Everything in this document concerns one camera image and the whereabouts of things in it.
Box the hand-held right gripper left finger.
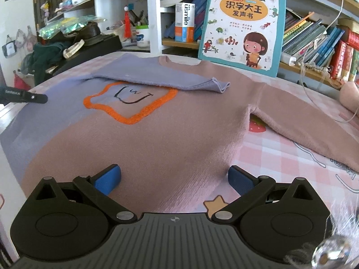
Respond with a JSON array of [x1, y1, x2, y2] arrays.
[[28, 164, 138, 225]]

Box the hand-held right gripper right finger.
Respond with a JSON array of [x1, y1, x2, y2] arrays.
[[211, 166, 323, 225]]

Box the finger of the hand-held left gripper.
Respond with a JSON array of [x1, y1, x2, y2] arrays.
[[0, 88, 49, 105]]

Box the pink and purple sweater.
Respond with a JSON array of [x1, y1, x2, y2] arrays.
[[0, 53, 359, 213]]

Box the dark green cloth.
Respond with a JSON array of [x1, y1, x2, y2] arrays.
[[32, 42, 70, 86]]

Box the pink checked tablecloth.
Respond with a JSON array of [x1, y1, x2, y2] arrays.
[[0, 51, 359, 258]]

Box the hanging small bag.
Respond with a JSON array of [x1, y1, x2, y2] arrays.
[[15, 29, 29, 49], [1, 35, 18, 59]]

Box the shiny green wrapping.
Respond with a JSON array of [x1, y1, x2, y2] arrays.
[[38, 17, 108, 38]]

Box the black case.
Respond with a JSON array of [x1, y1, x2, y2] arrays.
[[52, 35, 122, 76]]

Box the brown leather shoe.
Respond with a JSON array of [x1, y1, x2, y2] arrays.
[[77, 21, 101, 45]]

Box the fluffy ornament with glass ball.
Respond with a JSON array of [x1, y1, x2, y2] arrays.
[[283, 196, 359, 269]]

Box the red tassel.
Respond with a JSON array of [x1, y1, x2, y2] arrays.
[[123, 6, 132, 38]]

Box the white jar with green rim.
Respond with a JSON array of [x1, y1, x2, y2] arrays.
[[135, 25, 150, 48]]

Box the bunch of pens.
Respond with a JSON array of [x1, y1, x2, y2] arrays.
[[129, 10, 149, 27]]

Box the pink plush toy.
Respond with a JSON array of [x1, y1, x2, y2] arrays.
[[339, 82, 359, 113]]

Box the children's picture book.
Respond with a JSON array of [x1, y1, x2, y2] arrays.
[[198, 0, 287, 77]]

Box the white wooden bookshelf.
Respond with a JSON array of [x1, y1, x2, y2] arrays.
[[50, 0, 359, 90]]

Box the row of colourful books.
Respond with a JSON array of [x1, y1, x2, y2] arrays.
[[282, 11, 359, 83]]

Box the white and orange box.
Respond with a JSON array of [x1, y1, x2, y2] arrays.
[[175, 2, 195, 43]]

